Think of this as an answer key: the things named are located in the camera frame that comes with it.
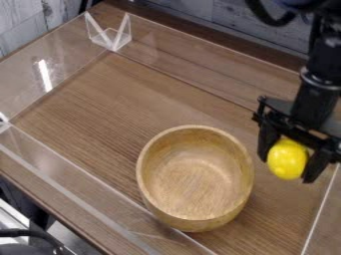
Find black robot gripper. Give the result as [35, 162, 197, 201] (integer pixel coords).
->
[251, 96, 341, 183]

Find yellow lemon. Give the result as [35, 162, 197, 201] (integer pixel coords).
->
[265, 138, 308, 180]

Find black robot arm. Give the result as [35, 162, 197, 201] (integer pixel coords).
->
[244, 0, 341, 183]

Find brown wooden bowl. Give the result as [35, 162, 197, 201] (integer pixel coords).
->
[136, 125, 253, 232]

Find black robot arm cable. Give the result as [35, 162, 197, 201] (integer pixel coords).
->
[243, 0, 298, 28]

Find clear acrylic corner bracket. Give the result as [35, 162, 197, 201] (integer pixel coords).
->
[84, 12, 132, 52]

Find black cable lower left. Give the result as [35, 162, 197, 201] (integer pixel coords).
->
[0, 228, 65, 255]

